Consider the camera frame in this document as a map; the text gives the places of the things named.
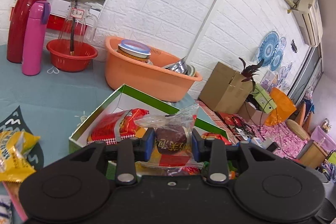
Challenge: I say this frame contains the red snack packet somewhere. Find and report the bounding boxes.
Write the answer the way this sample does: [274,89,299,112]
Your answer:
[201,132,232,145]

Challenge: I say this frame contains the large red checkered snack bag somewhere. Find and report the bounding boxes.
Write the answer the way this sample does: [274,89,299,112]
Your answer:
[87,108,149,145]

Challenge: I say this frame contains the brown cake clear packet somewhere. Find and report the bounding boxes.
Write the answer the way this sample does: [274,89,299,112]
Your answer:
[135,103,203,169]

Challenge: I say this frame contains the yellow snack packet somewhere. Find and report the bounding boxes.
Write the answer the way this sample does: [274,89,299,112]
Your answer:
[1,131,40,183]

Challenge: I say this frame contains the pink peanut snack bag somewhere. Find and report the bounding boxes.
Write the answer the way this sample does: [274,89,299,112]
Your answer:
[2,182,28,222]

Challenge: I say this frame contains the white power strip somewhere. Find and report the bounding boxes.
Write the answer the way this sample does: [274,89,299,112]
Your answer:
[236,127,279,152]

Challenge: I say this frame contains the small brown cardboard box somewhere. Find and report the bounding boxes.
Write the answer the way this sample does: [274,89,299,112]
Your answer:
[238,102,269,126]

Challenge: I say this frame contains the green cardboard box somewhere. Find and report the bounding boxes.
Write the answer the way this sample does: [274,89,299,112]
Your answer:
[68,84,229,180]

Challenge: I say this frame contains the green small box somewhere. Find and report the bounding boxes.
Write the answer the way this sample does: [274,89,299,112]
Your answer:
[251,84,277,114]

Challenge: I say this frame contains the orange plastic basin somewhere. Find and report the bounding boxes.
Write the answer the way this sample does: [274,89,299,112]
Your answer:
[105,36,203,102]

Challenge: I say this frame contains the orange bag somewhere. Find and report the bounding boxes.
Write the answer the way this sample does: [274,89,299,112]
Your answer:
[264,88,297,126]

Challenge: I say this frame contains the dark purple plant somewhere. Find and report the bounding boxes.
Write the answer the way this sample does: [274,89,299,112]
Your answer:
[239,57,264,91]

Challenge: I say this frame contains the steel bowl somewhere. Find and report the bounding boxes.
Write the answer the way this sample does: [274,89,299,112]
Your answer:
[163,57,196,77]

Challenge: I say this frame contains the blue lidded tin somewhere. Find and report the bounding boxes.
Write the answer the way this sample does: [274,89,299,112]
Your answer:
[116,39,151,63]

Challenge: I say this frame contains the red plastic basket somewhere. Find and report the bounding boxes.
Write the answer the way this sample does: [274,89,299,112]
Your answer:
[46,39,98,72]

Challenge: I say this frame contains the glass pitcher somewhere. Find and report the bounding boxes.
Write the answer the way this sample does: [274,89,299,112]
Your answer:
[58,2,98,56]

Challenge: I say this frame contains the pink thermos bottle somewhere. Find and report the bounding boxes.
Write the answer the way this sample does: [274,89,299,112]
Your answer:
[22,1,51,76]

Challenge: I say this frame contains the air conditioner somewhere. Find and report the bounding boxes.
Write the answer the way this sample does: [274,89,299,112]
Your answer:
[288,0,323,48]

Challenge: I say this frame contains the red thermos jug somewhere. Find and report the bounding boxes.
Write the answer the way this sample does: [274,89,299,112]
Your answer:
[7,0,45,63]

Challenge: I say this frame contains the blue decorative wall plates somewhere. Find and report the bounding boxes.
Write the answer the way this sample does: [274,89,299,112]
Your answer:
[252,31,293,85]

